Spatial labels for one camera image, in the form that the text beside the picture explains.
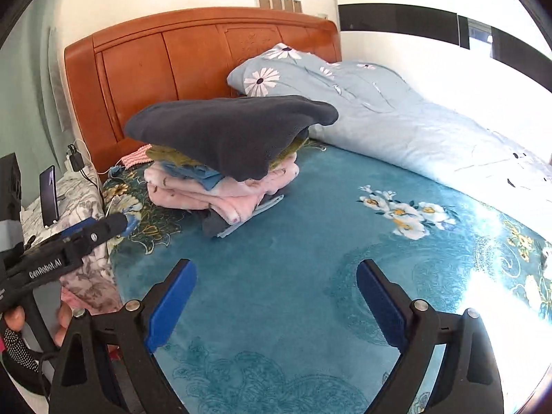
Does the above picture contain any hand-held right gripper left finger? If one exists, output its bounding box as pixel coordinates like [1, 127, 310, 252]
[48, 259, 198, 414]

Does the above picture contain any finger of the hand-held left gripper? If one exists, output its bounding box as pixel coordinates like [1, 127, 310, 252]
[52, 213, 130, 268]
[58, 218, 99, 240]

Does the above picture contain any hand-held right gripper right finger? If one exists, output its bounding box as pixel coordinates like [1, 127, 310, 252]
[356, 259, 505, 414]

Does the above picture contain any dark grey white fleece garment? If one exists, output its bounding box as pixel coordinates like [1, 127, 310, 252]
[124, 95, 339, 182]

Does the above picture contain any person's left hand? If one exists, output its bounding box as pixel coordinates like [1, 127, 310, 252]
[2, 301, 75, 349]

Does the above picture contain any black smartphone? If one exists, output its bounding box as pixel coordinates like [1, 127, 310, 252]
[40, 165, 60, 227]

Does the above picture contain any grey floral cloth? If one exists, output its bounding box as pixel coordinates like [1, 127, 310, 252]
[21, 172, 124, 315]

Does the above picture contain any black charger plug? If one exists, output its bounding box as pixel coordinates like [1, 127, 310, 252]
[67, 144, 86, 172]

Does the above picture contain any pink striped cloth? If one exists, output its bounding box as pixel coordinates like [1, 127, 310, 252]
[120, 146, 152, 168]

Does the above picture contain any dark grey folded garment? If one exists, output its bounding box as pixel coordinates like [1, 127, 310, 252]
[200, 194, 277, 239]

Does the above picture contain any pink patterned folded garment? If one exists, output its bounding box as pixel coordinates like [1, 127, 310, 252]
[144, 161, 300, 224]

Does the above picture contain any olive green folded garment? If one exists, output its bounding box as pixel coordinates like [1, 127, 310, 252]
[146, 136, 309, 171]

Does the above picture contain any teal floral plush blanket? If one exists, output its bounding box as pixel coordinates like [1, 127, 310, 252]
[101, 138, 552, 414]

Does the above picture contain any light blue folded garment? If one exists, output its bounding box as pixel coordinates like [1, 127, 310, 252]
[216, 194, 285, 239]

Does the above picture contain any light blue daisy quilt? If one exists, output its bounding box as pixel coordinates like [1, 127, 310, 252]
[227, 43, 552, 220]

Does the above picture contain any white wardrobe with black stripe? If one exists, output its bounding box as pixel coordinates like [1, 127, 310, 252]
[330, 0, 552, 96]

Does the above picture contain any black braided cable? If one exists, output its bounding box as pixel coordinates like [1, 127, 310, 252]
[2, 330, 59, 397]

